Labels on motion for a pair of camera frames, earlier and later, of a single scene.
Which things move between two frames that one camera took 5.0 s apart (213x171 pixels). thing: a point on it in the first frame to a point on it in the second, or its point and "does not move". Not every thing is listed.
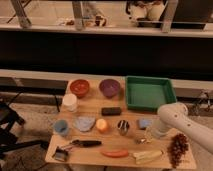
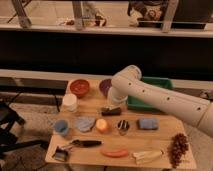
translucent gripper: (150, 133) to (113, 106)
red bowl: (79, 87) does not move
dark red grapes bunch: (177, 149) does not move
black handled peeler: (61, 153) does not move
